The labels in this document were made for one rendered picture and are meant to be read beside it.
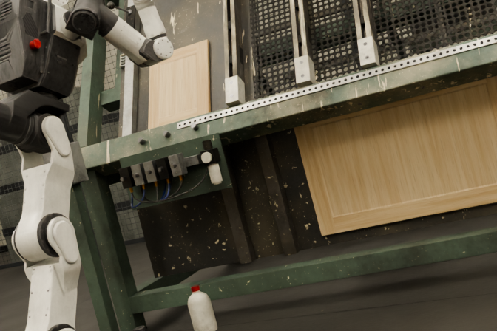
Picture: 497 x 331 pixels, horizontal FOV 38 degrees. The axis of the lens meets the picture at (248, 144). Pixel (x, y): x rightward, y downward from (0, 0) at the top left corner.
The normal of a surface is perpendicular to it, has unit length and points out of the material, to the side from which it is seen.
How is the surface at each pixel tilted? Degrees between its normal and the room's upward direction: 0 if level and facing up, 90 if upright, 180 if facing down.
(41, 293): 65
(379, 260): 90
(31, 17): 90
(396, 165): 90
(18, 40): 82
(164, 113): 59
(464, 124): 90
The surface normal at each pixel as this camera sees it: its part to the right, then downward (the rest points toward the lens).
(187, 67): -0.43, -0.40
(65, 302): 0.82, -0.20
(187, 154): -0.35, 0.11
